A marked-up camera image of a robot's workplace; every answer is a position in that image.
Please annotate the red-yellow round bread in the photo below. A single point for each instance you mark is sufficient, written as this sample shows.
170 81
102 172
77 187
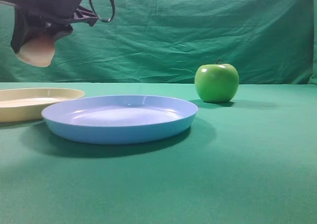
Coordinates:
38 51

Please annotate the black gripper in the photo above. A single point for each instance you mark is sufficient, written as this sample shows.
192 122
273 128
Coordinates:
61 12

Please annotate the green apple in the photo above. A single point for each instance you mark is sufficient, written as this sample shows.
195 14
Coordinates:
216 83

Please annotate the yellow plastic plate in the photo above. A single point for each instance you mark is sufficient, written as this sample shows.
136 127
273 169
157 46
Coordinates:
25 104

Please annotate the blue plastic plate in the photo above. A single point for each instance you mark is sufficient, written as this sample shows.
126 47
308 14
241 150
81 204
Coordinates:
119 119

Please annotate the green backdrop cloth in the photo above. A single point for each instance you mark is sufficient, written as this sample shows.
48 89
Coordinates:
165 41

